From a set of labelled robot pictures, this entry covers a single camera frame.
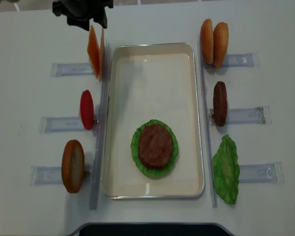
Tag red tomato slice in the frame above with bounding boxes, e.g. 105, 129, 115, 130
80, 90, 94, 130

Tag clear holder for lettuce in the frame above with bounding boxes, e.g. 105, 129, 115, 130
239, 162, 284, 183

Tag brown meat patty standing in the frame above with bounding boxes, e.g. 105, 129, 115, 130
213, 81, 228, 127

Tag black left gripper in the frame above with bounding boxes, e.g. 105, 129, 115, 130
52, 0, 113, 31

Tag clear acrylic rail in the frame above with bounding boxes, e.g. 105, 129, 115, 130
198, 34, 217, 208
89, 41, 111, 210

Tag green lettuce leaf on burger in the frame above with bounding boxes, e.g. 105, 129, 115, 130
130, 119, 178, 178

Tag sesame bun half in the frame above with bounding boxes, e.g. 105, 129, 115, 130
213, 22, 229, 68
200, 19, 213, 64

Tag bun slice standing left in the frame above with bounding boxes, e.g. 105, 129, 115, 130
61, 140, 85, 193

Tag clear holder for patty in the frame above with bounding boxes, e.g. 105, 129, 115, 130
208, 106, 271, 125

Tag brown meat patty on burger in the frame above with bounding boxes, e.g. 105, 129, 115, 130
138, 124, 174, 169

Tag green lettuce leaf standing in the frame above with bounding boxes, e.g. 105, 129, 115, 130
212, 134, 240, 205

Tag sesame bun half inner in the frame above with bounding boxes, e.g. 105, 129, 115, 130
213, 22, 229, 68

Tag clear holder for cheese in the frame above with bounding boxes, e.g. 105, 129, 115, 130
50, 63, 94, 77

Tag orange cheese slice rear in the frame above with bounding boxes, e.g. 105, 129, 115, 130
99, 28, 106, 81

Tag sesame bun half outer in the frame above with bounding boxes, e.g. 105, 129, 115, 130
200, 19, 213, 64

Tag left clear acrylic rail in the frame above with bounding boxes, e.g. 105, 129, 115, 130
89, 41, 111, 210

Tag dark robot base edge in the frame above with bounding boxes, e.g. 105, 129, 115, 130
79, 223, 231, 236

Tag clear holder for buns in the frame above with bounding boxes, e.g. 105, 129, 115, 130
203, 51, 259, 69

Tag orange cheese slice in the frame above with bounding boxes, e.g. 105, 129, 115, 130
99, 28, 106, 81
87, 25, 100, 78

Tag orange cheese slice front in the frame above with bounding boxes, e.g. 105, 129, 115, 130
87, 25, 100, 78

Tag white rectangular tray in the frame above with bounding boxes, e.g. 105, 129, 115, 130
102, 43, 205, 199

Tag clear holder for tomato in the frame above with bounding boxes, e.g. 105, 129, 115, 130
38, 117, 86, 133

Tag right clear acrylic rail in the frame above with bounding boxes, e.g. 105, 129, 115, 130
198, 34, 217, 208

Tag clear holder for left bun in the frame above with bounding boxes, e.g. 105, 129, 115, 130
29, 166, 63, 186

